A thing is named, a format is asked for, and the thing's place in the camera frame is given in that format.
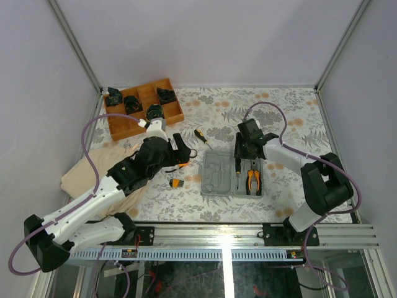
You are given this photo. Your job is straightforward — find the dark rolled item centre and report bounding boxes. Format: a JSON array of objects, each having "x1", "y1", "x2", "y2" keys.
[{"x1": 146, "y1": 104, "x2": 164, "y2": 120}]

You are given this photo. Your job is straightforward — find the orange hex key set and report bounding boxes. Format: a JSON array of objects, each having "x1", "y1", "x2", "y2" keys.
[{"x1": 169, "y1": 179, "x2": 184, "y2": 189}]

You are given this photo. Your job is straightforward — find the black tape roll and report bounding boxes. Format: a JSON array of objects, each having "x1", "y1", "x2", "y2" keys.
[{"x1": 189, "y1": 149, "x2": 198, "y2": 158}]

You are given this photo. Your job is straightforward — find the orange black pliers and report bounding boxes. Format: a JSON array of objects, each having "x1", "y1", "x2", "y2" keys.
[{"x1": 246, "y1": 160, "x2": 262, "y2": 196}]

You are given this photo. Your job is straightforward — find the dark rolled item back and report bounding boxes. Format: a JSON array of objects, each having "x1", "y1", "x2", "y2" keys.
[{"x1": 156, "y1": 88, "x2": 176, "y2": 104}]

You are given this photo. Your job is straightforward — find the grey plastic tool case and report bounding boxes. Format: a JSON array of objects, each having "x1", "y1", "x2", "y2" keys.
[{"x1": 200, "y1": 151, "x2": 265, "y2": 199}]

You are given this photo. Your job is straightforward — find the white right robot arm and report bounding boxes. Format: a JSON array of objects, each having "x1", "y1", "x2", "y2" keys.
[{"x1": 234, "y1": 119, "x2": 354, "y2": 246}]

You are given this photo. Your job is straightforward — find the long yellow black screwdriver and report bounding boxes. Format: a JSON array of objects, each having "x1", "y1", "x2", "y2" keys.
[{"x1": 234, "y1": 157, "x2": 241, "y2": 189}]

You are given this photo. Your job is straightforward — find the short yellow black screwdriver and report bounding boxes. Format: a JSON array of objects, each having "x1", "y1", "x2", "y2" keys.
[{"x1": 194, "y1": 129, "x2": 213, "y2": 150}]

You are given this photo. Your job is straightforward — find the dark rolled item far left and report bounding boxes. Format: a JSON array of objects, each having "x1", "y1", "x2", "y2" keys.
[{"x1": 105, "y1": 87, "x2": 123, "y2": 107}]

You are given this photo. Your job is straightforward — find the beige cloth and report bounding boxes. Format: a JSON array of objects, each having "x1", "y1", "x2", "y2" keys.
[{"x1": 60, "y1": 147, "x2": 151, "y2": 218}]

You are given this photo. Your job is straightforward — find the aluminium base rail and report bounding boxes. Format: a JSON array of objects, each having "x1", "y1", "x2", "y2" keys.
[{"x1": 70, "y1": 223, "x2": 379, "y2": 263}]

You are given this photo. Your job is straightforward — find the dark rolled item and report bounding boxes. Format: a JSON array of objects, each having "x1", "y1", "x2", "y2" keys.
[
  {"x1": 105, "y1": 87, "x2": 123, "y2": 107},
  {"x1": 156, "y1": 88, "x2": 176, "y2": 104},
  {"x1": 146, "y1": 104, "x2": 164, "y2": 120},
  {"x1": 123, "y1": 96, "x2": 142, "y2": 114}
]

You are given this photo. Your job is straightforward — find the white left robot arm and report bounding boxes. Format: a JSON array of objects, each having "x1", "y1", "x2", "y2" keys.
[{"x1": 24, "y1": 118, "x2": 192, "y2": 273}]

